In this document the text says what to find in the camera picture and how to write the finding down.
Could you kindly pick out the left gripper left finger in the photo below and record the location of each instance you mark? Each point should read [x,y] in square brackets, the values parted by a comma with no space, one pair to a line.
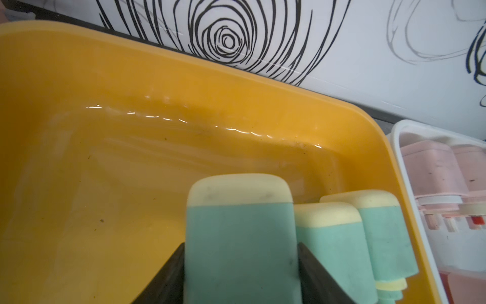
[167,286]

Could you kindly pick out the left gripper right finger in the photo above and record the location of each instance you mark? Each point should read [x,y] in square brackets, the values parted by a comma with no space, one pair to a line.
[317,285]

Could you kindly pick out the green sharpener square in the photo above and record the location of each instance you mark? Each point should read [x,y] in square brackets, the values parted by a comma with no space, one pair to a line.
[241,244]

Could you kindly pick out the white plastic storage box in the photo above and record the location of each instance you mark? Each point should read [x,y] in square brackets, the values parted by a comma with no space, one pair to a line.
[464,249]

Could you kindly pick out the pink sharpener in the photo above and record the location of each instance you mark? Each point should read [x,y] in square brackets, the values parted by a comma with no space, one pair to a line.
[471,161]
[463,287]
[436,181]

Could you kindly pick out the yellow plastic storage box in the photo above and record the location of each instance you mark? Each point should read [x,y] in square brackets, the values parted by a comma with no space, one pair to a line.
[103,137]

